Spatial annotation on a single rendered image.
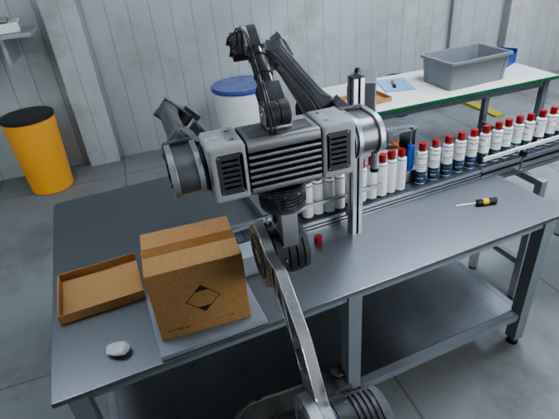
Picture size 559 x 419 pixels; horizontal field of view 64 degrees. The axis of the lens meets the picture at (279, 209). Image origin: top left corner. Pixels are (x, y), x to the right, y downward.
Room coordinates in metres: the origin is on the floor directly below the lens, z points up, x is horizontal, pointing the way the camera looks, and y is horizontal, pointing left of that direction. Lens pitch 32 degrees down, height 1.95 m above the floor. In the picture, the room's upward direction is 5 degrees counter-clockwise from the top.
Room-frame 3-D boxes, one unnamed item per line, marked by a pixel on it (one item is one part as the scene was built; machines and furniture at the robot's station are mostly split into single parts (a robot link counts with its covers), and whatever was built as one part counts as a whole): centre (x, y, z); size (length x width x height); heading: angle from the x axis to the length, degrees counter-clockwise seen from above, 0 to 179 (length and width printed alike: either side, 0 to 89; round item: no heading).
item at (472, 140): (1.98, -0.96, 0.98); 0.05 x 0.05 x 0.20
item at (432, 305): (1.84, -0.03, 0.40); 2.04 x 1.25 x 0.81; 110
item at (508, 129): (2.06, -1.16, 0.98); 0.05 x 0.05 x 0.20
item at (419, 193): (1.70, -0.22, 0.85); 1.65 x 0.11 x 0.05; 110
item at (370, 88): (1.66, -0.35, 1.38); 0.17 x 0.10 x 0.19; 165
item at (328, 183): (1.70, -0.22, 0.98); 0.05 x 0.05 x 0.20
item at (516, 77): (3.63, -1.32, 0.40); 1.90 x 0.75 x 0.80; 106
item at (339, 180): (1.72, -0.27, 0.98); 0.05 x 0.05 x 0.20
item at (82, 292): (1.36, 0.71, 0.85); 0.30 x 0.26 x 0.04; 110
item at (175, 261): (1.20, 0.30, 0.99); 0.30 x 0.24 x 0.27; 105
